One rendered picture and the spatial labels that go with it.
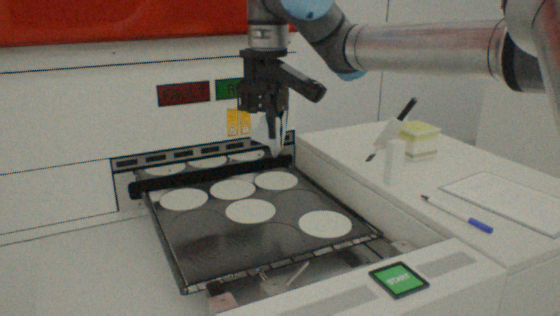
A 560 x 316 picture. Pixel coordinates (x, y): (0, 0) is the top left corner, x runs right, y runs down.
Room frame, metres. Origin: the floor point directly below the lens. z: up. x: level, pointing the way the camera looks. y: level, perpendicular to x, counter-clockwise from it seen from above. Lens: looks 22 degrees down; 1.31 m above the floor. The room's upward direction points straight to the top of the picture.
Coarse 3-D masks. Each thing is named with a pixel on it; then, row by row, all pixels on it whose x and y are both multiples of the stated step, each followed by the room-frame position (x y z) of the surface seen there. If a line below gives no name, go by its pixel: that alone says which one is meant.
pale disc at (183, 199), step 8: (168, 192) 0.83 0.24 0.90; (176, 192) 0.83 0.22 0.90; (184, 192) 0.83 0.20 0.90; (192, 192) 0.83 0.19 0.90; (200, 192) 0.83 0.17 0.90; (160, 200) 0.79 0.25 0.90; (168, 200) 0.79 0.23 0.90; (176, 200) 0.79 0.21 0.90; (184, 200) 0.79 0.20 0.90; (192, 200) 0.79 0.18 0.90; (200, 200) 0.79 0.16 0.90; (168, 208) 0.76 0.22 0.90; (176, 208) 0.76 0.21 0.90; (184, 208) 0.76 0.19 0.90; (192, 208) 0.76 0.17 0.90
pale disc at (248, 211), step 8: (240, 200) 0.79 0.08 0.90; (248, 200) 0.79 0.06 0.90; (256, 200) 0.79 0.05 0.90; (232, 208) 0.76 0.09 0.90; (240, 208) 0.76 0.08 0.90; (248, 208) 0.76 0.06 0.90; (256, 208) 0.76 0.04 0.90; (264, 208) 0.76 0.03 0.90; (272, 208) 0.76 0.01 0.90; (232, 216) 0.73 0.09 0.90; (240, 216) 0.73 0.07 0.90; (248, 216) 0.73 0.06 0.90; (256, 216) 0.73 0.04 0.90; (264, 216) 0.73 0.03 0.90; (272, 216) 0.73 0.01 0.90
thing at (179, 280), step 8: (144, 192) 0.82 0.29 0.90; (144, 200) 0.79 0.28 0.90; (152, 208) 0.75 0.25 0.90; (152, 216) 0.72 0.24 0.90; (160, 232) 0.66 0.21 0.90; (160, 240) 0.64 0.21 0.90; (168, 248) 0.61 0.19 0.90; (168, 256) 0.59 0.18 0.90; (168, 264) 0.57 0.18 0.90; (176, 264) 0.57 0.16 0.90; (176, 272) 0.55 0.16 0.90; (176, 280) 0.53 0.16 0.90; (184, 280) 0.53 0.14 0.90
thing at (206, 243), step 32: (160, 192) 0.83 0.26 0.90; (256, 192) 0.83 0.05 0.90; (288, 192) 0.83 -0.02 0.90; (320, 192) 0.83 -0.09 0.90; (192, 224) 0.70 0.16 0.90; (224, 224) 0.70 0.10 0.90; (256, 224) 0.70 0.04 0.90; (288, 224) 0.70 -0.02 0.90; (352, 224) 0.70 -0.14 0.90; (192, 256) 0.59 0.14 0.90; (224, 256) 0.59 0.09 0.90; (256, 256) 0.59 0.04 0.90
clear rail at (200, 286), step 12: (348, 240) 0.64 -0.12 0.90; (360, 240) 0.64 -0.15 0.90; (372, 240) 0.65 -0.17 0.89; (312, 252) 0.60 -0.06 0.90; (324, 252) 0.61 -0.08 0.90; (264, 264) 0.57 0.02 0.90; (276, 264) 0.57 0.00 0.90; (288, 264) 0.58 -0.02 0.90; (228, 276) 0.54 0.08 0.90; (240, 276) 0.54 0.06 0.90; (192, 288) 0.51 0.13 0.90; (204, 288) 0.52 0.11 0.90
